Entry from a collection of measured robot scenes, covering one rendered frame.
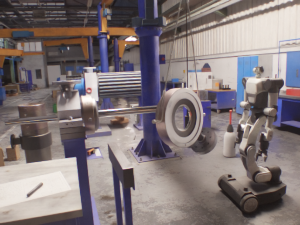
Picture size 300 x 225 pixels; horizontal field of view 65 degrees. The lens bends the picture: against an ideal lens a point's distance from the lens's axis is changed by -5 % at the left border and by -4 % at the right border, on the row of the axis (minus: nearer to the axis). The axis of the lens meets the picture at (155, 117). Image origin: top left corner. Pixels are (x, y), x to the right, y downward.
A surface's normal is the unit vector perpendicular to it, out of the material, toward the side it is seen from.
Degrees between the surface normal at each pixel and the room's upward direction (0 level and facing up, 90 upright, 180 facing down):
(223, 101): 90
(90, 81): 90
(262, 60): 90
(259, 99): 98
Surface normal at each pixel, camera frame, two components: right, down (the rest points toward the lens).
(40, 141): 0.70, 0.11
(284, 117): 0.31, 0.18
